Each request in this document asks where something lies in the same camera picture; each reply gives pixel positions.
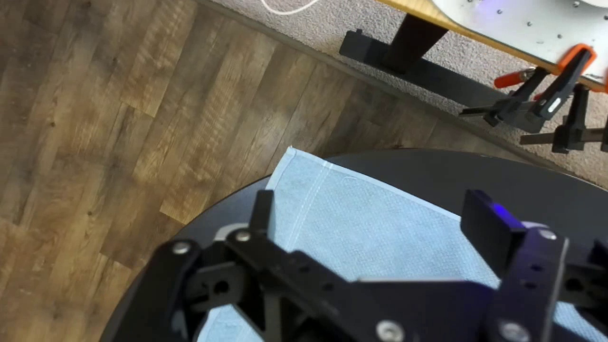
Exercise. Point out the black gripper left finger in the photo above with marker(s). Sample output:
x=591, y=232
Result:
x=190, y=297

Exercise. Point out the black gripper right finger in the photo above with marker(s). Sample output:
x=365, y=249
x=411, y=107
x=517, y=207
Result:
x=528, y=285

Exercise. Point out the round black table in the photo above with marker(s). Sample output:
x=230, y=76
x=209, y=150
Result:
x=481, y=173

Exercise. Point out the light blue towel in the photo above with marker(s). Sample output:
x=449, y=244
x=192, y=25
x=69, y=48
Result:
x=354, y=221

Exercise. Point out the wooden robot stand top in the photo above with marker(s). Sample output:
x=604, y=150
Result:
x=418, y=8

